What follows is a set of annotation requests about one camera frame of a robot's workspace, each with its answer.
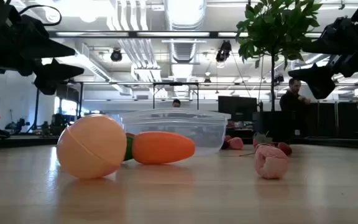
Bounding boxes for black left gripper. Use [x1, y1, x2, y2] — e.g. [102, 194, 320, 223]
[0, 0, 85, 96]

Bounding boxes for pale orange toy peach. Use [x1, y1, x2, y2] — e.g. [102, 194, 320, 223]
[56, 113, 128, 180]

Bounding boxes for red toy strawberry green leaves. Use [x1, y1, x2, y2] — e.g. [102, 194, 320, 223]
[277, 142, 293, 157]
[252, 131, 270, 147]

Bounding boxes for pink fuzzy toy fruit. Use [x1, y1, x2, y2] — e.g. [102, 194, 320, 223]
[254, 144, 290, 180]

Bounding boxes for orange toy carrot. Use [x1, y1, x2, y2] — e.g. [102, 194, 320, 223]
[124, 131, 196, 166]

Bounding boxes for clear plastic tupperware container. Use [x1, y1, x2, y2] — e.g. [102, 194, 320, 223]
[116, 108, 231, 156]

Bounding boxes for black partition panels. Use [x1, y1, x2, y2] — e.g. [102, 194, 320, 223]
[308, 100, 358, 140]

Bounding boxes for green potted plant black pot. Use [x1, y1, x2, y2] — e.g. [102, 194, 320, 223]
[235, 0, 323, 147]

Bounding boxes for black background robot equipment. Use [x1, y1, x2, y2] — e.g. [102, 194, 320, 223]
[4, 117, 31, 135]

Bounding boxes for black monitor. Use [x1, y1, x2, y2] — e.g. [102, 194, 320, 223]
[218, 95, 258, 123]

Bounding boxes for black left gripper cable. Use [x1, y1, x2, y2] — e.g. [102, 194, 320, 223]
[19, 4, 63, 27]

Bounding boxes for silver ventilation duct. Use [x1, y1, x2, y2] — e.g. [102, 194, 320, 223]
[163, 0, 208, 64]

